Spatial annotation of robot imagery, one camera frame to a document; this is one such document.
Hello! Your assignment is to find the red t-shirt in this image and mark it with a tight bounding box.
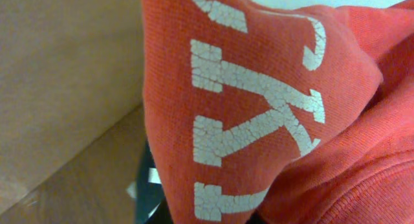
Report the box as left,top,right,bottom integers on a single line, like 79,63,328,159
141,0,413,223

